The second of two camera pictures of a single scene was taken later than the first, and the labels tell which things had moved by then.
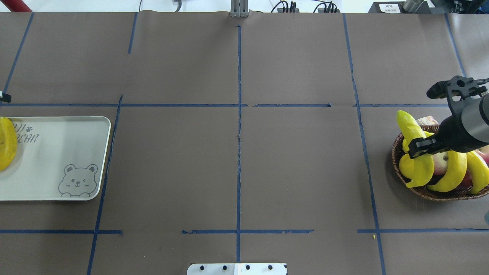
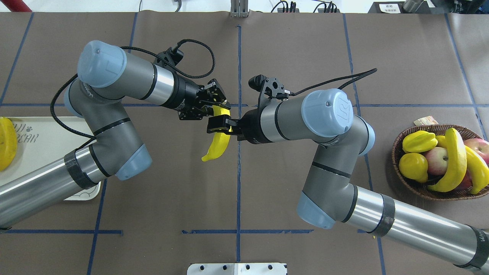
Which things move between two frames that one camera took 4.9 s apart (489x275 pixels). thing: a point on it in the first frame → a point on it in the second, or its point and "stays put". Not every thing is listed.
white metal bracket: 237,269 stays put
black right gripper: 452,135 → 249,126
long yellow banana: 457,165 stays put
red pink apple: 484,151 stays put
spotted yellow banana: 8,143 stays put
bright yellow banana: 412,130 → 222,139
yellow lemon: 407,166 stays put
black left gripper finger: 6,97 → 195,102
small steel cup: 412,5 stays put
